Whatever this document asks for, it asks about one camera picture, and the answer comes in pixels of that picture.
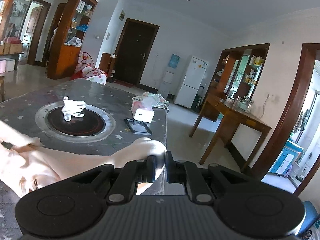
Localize white sweatshirt garment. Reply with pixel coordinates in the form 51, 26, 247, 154
1, 122, 167, 198

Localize black smartphone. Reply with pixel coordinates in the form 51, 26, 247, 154
124, 119, 152, 135

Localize grey star-patterned table cover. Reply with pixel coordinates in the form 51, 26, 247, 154
1, 80, 167, 239

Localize white tissue box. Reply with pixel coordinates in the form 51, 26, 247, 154
131, 101, 155, 123

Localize round black induction cooktop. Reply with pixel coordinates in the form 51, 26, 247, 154
35, 101, 116, 143

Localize floral cloth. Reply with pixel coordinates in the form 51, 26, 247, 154
132, 92, 169, 110

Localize wooden side table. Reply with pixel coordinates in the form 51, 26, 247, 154
189, 94, 271, 173

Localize white glove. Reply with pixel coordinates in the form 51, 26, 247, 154
61, 96, 86, 122

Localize white refrigerator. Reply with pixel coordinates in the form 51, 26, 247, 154
174, 56, 208, 108

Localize water dispenser with blue bottle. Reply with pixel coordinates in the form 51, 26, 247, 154
157, 54, 180, 99

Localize red polka-dot play tent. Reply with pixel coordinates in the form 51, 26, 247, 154
71, 52, 107, 85

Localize wooden display shelf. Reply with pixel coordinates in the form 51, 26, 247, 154
206, 43, 270, 99

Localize dark wooden door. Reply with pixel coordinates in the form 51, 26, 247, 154
114, 18, 159, 85

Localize wooden shelf cabinet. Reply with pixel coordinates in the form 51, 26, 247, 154
47, 0, 97, 80

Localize white pink storage bins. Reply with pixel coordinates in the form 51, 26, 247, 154
0, 58, 15, 73

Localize cardboard box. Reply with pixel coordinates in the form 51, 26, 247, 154
0, 43, 23, 55

